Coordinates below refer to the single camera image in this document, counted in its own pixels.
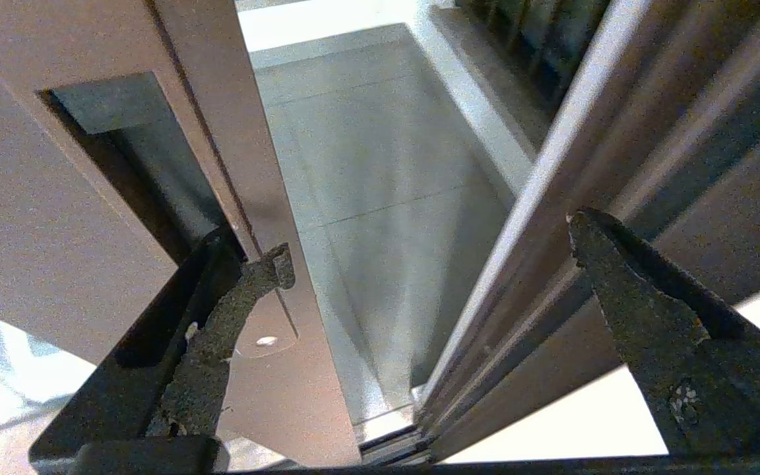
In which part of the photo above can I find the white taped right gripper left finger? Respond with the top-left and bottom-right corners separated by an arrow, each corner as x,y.
29,224 -> 296,472

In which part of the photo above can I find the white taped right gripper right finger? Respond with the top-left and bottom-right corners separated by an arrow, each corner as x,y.
566,208 -> 760,457

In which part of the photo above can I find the recessed dark door handle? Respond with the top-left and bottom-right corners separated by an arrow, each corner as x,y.
36,71 -> 252,268

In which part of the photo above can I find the brown framed sliding glass door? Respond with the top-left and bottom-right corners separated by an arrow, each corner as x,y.
0,0 -> 362,468

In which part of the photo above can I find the dark metal floor track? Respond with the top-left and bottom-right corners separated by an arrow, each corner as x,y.
356,406 -> 437,466

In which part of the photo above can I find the dark stone window sill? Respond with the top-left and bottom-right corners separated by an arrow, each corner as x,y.
420,0 -> 552,192

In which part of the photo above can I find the black barred window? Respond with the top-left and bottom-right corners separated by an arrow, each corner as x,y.
456,0 -> 612,100

